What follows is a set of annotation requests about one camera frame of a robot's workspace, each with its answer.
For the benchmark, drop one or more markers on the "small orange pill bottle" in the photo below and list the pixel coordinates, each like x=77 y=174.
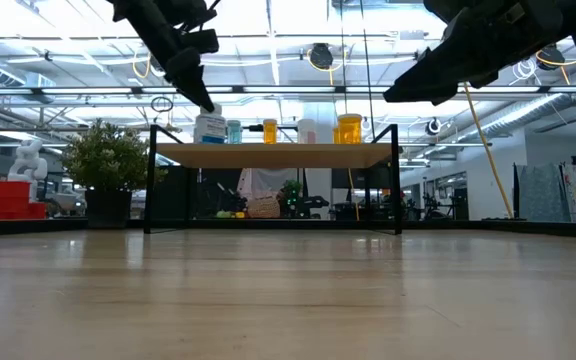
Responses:
x=270 y=132

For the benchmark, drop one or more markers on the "green and yellow toy fruit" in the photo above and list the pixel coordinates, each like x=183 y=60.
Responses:
x=230 y=214

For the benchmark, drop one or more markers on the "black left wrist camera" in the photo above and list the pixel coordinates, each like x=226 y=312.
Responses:
x=200 y=41

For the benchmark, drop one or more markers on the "narrow blue pill bottle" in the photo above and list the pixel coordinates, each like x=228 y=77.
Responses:
x=234 y=132

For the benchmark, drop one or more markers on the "white hanging cloth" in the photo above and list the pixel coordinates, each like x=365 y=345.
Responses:
x=263 y=182

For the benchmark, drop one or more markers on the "silver ventilation duct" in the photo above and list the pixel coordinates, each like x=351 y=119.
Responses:
x=533 y=112

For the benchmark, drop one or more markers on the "white humanoid figure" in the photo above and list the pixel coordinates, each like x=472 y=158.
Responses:
x=28 y=160

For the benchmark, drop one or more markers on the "woven basket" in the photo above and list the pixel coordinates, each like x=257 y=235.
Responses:
x=264 y=207

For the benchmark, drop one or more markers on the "black aluminium table frame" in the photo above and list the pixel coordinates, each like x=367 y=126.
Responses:
x=543 y=228

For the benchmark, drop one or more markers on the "wooden shelf with black legs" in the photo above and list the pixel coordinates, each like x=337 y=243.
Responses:
x=278 y=155

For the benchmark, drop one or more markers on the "red box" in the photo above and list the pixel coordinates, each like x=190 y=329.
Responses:
x=10 y=200

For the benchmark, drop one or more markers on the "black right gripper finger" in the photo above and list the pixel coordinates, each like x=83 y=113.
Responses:
x=428 y=80

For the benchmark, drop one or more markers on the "grey patterned partition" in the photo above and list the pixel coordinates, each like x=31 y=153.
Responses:
x=543 y=192

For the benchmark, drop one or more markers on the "white melatonin supplement bottle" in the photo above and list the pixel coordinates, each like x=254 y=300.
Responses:
x=210 y=127

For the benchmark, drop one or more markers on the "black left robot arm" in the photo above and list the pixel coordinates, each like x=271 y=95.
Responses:
x=188 y=10

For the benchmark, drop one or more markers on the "small bluish clear bottle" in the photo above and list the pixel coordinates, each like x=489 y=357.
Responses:
x=313 y=136

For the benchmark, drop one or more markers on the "large orange pill bottle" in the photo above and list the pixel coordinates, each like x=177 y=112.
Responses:
x=335 y=135
x=350 y=127

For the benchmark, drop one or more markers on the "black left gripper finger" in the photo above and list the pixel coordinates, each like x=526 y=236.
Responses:
x=190 y=82

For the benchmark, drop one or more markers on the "clear pill bottle white cap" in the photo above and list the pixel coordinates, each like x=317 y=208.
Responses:
x=305 y=127

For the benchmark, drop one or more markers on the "green potted plant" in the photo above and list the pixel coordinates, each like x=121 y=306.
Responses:
x=108 y=160

